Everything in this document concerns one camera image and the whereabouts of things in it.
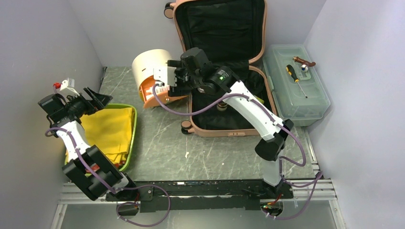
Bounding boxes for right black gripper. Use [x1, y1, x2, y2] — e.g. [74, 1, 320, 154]
[167, 61, 202, 96]

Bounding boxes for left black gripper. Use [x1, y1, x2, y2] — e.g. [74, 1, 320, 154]
[65, 87, 112, 118]

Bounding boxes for yellow trousers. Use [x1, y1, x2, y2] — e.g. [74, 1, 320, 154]
[80, 107, 135, 164]

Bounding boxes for cream cylindrical drawer cabinet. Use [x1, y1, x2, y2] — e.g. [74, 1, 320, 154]
[132, 49, 172, 109]

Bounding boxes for gold band cream jar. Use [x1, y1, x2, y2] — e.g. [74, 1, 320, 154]
[216, 101, 228, 112]

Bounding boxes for pink hard-shell suitcase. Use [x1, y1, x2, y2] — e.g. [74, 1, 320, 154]
[164, 0, 277, 137]

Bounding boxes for red white patterned cloth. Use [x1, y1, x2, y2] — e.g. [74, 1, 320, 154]
[85, 161, 125, 174]

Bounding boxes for green plastic tray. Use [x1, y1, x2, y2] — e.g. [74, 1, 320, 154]
[61, 104, 137, 172]

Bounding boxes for yellow green tube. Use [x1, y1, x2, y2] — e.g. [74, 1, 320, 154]
[255, 96, 264, 104]

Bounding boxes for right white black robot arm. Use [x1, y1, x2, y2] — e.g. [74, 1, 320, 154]
[155, 47, 294, 198]

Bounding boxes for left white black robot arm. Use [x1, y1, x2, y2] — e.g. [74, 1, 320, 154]
[38, 87, 138, 200]

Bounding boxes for black yellow screwdriver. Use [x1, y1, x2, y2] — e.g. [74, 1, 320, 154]
[286, 64, 308, 99]

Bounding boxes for clear plastic storage box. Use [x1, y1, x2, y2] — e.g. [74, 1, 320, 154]
[263, 44, 330, 126]

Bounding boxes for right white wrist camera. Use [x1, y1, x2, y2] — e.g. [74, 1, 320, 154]
[153, 65, 177, 87]

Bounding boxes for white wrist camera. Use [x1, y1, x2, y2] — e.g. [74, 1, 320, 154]
[53, 78, 80, 97]
[153, 65, 177, 87]

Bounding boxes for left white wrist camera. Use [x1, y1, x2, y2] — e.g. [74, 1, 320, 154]
[53, 78, 80, 97]

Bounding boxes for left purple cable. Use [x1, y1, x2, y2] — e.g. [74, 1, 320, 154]
[44, 127, 172, 228]

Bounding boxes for purple cable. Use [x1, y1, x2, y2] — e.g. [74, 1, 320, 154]
[151, 83, 323, 221]
[44, 127, 172, 228]

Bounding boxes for brown handled metal tool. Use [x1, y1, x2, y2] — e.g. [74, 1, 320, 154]
[292, 56, 316, 72]

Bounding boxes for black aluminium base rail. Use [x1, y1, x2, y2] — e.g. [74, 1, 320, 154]
[58, 179, 337, 213]

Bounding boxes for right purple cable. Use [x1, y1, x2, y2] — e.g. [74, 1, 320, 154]
[151, 83, 323, 221]

